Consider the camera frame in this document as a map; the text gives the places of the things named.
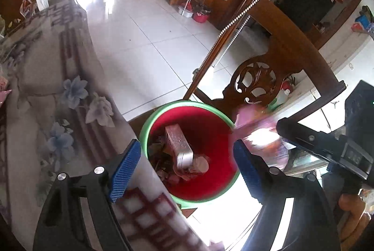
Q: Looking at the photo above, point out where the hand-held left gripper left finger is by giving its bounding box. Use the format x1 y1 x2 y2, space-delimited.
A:
32 138 142 251

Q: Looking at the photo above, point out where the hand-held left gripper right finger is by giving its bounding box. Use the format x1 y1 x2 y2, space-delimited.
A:
232 140 342 251

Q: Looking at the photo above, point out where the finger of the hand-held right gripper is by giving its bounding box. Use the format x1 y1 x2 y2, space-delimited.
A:
275 117 346 163

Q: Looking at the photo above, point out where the pink snack wrapper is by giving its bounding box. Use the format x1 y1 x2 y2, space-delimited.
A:
233 104 290 170

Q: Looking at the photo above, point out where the red bin green rim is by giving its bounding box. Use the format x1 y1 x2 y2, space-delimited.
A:
139 101 242 205

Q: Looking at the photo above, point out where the person's right hand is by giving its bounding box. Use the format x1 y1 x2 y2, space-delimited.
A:
338 195 371 250

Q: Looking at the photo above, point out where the white jug red cap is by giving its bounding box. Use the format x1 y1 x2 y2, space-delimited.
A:
275 78 293 107

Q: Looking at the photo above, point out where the silver metal tin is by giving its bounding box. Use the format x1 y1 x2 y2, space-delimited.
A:
164 123 195 175

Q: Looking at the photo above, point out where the carved wooden chair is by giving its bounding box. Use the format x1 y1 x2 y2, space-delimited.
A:
129 0 348 181

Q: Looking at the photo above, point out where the colourful toy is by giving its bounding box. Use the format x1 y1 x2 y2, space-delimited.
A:
351 5 374 39

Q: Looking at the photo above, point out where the black television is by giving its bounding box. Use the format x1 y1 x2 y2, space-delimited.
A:
277 0 337 33

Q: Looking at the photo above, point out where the red mop bucket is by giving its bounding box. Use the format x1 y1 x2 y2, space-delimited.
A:
193 5 211 24

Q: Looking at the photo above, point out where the white bead string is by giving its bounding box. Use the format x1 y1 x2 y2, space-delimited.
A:
213 0 266 68

